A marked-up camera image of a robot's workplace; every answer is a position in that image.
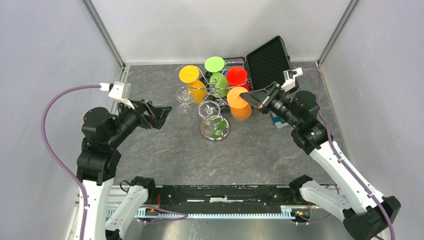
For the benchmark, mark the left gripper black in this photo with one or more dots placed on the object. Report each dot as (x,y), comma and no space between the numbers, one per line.
(156,116)

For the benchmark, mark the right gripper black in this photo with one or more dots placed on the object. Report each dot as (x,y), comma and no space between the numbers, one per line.
(261,98)

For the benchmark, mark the orange plastic wine glass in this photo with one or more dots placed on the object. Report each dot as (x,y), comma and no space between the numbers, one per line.
(239,108)

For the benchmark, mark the clear wine glass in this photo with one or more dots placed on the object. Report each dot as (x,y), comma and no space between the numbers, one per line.
(186,97)
(208,110)

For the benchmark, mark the clear wine glass front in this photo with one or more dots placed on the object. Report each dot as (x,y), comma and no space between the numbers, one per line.
(208,110)

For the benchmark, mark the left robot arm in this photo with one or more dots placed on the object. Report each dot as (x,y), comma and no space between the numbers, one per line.
(97,167)

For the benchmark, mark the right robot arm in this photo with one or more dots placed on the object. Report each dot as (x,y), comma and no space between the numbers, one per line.
(364,211)

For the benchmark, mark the red plastic wine glass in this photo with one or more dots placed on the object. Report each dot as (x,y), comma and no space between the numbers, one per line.
(237,77)

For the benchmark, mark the green plastic wine glass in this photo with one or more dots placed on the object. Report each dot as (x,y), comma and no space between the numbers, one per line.
(218,84)

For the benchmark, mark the yellow plastic wine glass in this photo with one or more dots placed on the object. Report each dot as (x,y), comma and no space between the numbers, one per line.
(189,75)

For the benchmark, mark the chrome wine glass rack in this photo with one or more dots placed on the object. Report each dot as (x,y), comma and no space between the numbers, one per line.
(223,125)

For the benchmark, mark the toy block stack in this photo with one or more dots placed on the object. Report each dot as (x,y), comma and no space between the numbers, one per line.
(278,122)

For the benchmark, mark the black open tool case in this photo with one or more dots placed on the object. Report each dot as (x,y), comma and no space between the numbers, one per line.
(264,65)

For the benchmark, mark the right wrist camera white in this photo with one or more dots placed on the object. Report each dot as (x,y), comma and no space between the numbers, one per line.
(291,84)

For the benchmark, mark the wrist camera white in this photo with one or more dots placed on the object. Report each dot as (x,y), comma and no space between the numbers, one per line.
(119,91)
(291,84)

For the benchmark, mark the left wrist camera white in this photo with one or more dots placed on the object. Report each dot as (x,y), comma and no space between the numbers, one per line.
(119,91)

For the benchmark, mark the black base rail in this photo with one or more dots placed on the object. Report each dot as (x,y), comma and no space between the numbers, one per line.
(225,202)

